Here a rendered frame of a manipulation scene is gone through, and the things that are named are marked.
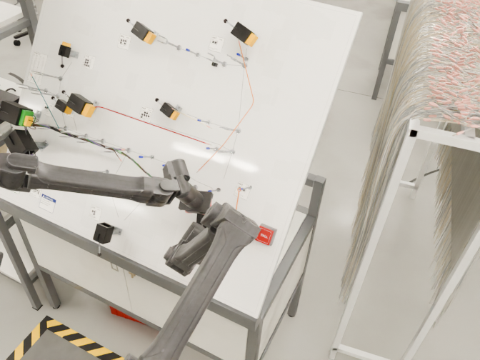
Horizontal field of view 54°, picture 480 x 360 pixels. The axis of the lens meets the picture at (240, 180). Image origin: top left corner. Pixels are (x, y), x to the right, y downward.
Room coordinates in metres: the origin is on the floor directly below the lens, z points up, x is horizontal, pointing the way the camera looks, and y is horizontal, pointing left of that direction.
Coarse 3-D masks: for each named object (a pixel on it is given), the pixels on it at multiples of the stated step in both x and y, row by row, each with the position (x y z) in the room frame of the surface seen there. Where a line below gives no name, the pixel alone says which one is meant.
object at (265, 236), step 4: (260, 228) 1.00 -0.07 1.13; (264, 228) 1.00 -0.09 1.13; (260, 232) 0.99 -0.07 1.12; (264, 232) 0.99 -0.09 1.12; (268, 232) 0.99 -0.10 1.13; (272, 232) 0.99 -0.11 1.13; (260, 236) 0.98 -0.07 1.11; (264, 236) 0.98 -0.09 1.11; (268, 236) 0.98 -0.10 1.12; (272, 236) 0.98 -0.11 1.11; (256, 240) 0.98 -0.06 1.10; (260, 240) 0.98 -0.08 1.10; (264, 240) 0.97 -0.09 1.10; (268, 240) 0.97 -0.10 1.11; (268, 244) 0.96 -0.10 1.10
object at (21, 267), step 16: (0, 16) 1.71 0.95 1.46; (16, 16) 1.73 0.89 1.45; (32, 16) 1.75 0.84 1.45; (0, 32) 1.62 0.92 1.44; (32, 32) 1.74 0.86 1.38; (0, 80) 1.89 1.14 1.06; (0, 128) 1.53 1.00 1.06; (0, 144) 1.47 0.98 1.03; (0, 224) 1.34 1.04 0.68; (0, 240) 1.60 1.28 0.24; (16, 240) 1.61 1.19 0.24; (16, 256) 1.35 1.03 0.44; (0, 272) 1.41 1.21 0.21; (16, 272) 1.34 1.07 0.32; (32, 272) 1.42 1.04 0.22; (32, 288) 1.35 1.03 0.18; (32, 304) 1.34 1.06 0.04
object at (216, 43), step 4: (212, 36) 1.47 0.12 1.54; (216, 36) 1.47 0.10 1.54; (212, 40) 1.47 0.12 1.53; (216, 40) 1.46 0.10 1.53; (220, 40) 1.46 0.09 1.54; (224, 40) 1.45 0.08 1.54; (212, 44) 1.46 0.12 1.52; (216, 44) 1.45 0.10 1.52; (220, 44) 1.45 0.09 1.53; (212, 48) 1.45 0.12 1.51; (216, 48) 1.44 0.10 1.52; (220, 48) 1.44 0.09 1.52; (220, 52) 1.43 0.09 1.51
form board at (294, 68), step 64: (64, 0) 1.73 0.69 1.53; (128, 0) 1.65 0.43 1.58; (192, 0) 1.57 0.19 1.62; (256, 0) 1.50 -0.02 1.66; (64, 64) 1.58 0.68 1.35; (128, 64) 1.50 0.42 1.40; (192, 64) 1.43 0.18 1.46; (256, 64) 1.37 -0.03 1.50; (320, 64) 1.32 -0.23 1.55; (128, 128) 1.36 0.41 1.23; (192, 128) 1.29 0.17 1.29; (256, 128) 1.24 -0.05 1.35; (320, 128) 1.19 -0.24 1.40; (0, 192) 1.33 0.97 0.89; (64, 192) 1.26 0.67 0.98; (256, 192) 1.10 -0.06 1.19; (128, 256) 1.05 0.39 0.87; (256, 256) 0.97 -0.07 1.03
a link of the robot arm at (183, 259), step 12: (216, 204) 0.69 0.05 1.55; (204, 216) 0.69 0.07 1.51; (216, 216) 0.67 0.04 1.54; (192, 240) 0.77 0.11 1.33; (204, 240) 0.69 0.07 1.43; (252, 240) 0.64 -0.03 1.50; (180, 252) 0.78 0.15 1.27; (192, 252) 0.73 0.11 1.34; (204, 252) 0.70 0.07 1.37; (168, 264) 0.79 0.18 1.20; (180, 264) 0.76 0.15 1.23; (192, 264) 0.75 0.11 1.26
